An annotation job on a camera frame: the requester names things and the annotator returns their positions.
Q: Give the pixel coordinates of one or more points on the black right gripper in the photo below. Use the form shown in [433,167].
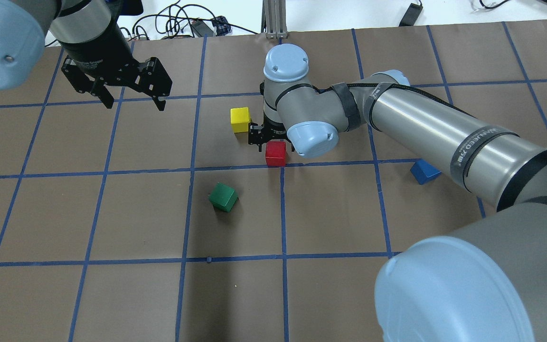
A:
[258,135]

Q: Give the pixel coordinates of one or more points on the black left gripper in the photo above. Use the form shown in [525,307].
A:
[94,51]

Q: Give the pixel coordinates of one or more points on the red wooden block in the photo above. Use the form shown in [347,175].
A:
[275,154]

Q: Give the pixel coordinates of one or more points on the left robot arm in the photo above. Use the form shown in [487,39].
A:
[24,25]

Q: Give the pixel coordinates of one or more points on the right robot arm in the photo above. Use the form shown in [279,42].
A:
[486,282]

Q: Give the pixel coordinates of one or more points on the yellow wooden block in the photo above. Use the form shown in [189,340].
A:
[240,119]

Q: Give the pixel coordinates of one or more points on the green wooden block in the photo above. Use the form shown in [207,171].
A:
[223,197]

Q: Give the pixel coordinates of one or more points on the blue wooden block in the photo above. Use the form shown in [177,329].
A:
[423,172]

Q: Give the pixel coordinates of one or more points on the black power adapter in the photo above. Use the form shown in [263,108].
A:
[215,27]

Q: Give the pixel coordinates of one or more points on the black power brick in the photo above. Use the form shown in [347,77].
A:
[411,14]

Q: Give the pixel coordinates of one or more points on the aluminium frame post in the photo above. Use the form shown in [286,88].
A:
[273,19]

